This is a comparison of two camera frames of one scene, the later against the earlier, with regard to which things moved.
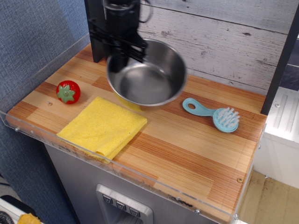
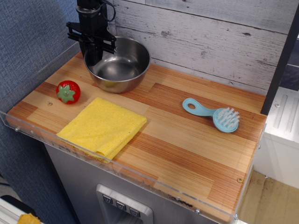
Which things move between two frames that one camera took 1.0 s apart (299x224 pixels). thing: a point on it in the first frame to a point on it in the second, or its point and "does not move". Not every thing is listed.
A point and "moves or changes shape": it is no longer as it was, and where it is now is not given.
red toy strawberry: [68, 91] does not move
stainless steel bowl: [158, 79] moves or changes shape
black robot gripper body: [118, 32] to [91, 31]
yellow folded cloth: [102, 129] does not move
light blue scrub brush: [226, 120] does not move
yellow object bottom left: [28, 218] does not move
